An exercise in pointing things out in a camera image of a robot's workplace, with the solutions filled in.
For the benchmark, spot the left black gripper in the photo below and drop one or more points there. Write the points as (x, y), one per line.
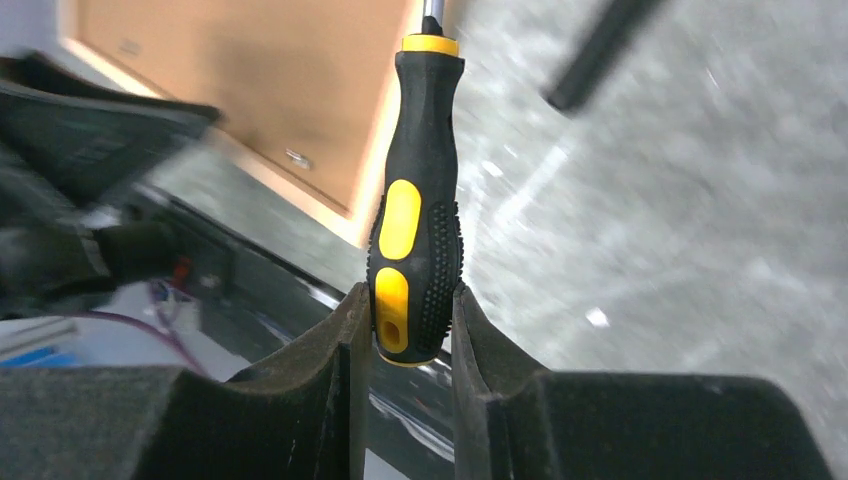
(90, 143)

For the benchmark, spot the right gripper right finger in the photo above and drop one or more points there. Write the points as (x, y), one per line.
(516, 419)

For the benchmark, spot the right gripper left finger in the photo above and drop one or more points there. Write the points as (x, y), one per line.
(299, 413)

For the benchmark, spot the yellow black screwdriver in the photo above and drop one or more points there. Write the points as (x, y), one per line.
(416, 251)

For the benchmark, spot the wooden picture frame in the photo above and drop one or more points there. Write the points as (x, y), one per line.
(307, 88)

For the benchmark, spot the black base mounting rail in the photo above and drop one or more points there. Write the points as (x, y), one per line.
(254, 303)

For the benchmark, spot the aluminium extrusion rail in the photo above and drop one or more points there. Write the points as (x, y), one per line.
(24, 336)

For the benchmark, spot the black handle hammer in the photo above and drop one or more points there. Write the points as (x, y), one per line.
(612, 33)

